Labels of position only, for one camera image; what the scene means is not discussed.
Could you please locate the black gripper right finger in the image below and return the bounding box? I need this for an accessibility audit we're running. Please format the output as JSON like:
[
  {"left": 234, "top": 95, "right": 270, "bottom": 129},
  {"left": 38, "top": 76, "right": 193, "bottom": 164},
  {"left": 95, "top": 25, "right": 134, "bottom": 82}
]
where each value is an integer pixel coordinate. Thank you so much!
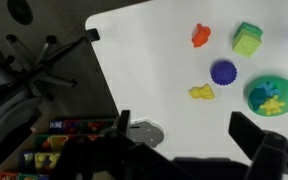
[{"left": 228, "top": 111, "right": 288, "bottom": 180}]

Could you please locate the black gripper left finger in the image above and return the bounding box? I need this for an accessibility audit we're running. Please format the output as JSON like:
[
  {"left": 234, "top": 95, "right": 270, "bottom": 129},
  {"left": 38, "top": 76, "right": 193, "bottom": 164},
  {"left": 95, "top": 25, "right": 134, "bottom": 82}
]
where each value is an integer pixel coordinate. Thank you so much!
[{"left": 49, "top": 109, "right": 185, "bottom": 180}]

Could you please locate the lime green block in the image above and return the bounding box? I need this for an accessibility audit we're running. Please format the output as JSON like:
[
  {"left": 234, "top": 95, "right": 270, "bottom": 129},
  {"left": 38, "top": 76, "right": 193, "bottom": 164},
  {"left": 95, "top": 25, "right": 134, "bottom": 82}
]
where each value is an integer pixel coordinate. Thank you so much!
[{"left": 231, "top": 33, "right": 263, "bottom": 59}]

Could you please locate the dark green block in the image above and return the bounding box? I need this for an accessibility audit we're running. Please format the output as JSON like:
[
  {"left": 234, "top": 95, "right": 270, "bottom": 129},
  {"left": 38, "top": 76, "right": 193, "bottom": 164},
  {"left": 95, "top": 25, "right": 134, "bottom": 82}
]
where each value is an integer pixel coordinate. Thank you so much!
[{"left": 234, "top": 21, "right": 264, "bottom": 43}]

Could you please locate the grey metal plate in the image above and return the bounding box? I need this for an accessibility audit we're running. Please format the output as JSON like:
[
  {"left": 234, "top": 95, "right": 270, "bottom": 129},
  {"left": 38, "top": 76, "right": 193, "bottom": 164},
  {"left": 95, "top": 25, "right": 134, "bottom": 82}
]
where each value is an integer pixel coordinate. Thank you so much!
[{"left": 128, "top": 117, "right": 167, "bottom": 149}]

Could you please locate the yellow spiky toy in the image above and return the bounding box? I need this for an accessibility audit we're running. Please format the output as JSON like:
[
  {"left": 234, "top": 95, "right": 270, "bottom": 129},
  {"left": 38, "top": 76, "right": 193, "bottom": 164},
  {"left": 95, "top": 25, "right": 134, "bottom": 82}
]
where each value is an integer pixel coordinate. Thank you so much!
[{"left": 259, "top": 94, "right": 286, "bottom": 116}]

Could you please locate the teal rubber toy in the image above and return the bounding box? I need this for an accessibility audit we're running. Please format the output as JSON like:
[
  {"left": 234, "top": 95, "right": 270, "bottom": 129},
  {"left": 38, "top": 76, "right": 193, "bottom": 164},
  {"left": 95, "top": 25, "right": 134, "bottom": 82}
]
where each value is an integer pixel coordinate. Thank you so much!
[{"left": 248, "top": 87, "right": 268, "bottom": 112}]

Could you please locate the light blue rubber toy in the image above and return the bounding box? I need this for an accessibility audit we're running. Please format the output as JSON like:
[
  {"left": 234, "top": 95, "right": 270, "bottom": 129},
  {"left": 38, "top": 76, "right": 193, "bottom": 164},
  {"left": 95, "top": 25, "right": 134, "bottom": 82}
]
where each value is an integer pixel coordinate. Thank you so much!
[{"left": 257, "top": 80, "right": 281, "bottom": 99}]

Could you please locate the toy shelf with colourful bins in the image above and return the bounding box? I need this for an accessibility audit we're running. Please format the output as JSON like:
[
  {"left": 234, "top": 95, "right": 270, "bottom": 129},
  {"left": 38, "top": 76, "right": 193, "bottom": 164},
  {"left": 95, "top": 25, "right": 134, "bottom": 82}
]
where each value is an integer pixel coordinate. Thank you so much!
[{"left": 0, "top": 114, "right": 119, "bottom": 180}]

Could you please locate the yellow bear toy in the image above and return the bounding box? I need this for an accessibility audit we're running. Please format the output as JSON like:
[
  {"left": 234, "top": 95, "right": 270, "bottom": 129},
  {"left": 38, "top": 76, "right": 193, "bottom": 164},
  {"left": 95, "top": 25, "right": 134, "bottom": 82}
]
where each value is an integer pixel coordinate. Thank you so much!
[{"left": 188, "top": 83, "right": 216, "bottom": 101}]

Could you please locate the purple bumpy ball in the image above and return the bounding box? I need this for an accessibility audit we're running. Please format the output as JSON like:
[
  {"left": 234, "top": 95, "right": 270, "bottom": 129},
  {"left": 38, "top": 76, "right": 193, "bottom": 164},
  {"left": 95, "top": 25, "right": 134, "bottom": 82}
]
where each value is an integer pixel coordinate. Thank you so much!
[{"left": 210, "top": 59, "right": 238, "bottom": 87}]

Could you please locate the black office chair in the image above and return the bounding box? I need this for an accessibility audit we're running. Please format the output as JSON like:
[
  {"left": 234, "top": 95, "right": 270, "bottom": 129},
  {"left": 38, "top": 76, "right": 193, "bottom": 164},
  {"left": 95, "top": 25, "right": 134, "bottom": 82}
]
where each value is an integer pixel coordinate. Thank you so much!
[{"left": 0, "top": 28, "right": 101, "bottom": 164}]

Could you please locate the orange animal toy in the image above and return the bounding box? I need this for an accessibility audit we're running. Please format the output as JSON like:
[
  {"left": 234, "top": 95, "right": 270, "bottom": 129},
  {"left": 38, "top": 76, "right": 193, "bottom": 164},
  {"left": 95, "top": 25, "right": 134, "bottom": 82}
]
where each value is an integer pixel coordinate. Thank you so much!
[{"left": 191, "top": 22, "right": 212, "bottom": 49}]

